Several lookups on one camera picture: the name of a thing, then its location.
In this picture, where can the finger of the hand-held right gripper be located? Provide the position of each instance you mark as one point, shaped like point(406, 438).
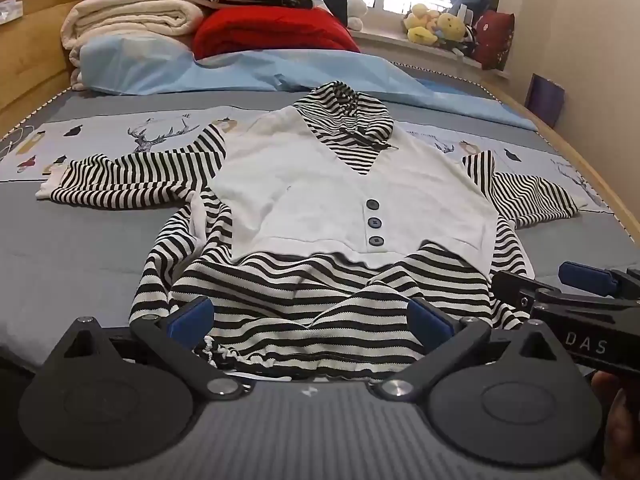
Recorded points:
point(520, 292)
point(582, 277)

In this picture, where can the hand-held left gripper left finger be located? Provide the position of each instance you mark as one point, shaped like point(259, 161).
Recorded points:
point(192, 321)

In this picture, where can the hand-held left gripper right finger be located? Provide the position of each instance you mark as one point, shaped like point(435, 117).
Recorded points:
point(427, 322)

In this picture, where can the black white striped hooded garment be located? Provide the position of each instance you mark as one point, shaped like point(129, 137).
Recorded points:
point(310, 190)

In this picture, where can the person's right hand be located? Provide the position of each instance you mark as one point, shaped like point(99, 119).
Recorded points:
point(622, 420)

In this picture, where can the grey mattress pad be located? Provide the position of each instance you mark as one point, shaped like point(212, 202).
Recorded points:
point(75, 250)

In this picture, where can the purple board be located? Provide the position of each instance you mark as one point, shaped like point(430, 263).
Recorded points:
point(545, 100)

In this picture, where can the deer printed bed cover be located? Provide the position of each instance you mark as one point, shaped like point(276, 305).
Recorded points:
point(100, 127)

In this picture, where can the light blue sheet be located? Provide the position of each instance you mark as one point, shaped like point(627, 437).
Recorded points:
point(225, 72)

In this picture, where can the dark red cushion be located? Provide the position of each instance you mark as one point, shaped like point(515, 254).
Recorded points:
point(495, 40)

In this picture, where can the striped plush toy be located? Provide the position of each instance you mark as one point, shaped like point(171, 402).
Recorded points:
point(462, 42)

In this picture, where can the yellow plush toy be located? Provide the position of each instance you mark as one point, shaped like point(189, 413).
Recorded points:
point(420, 22)
point(452, 27)

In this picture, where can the red quilt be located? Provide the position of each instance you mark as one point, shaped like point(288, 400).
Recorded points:
point(270, 30)

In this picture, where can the cream folded blanket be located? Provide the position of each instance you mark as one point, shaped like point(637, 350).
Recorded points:
point(130, 17)

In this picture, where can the white plush toy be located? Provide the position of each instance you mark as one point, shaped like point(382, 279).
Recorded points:
point(356, 7)

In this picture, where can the tissue pack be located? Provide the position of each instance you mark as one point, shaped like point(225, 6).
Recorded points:
point(10, 10)

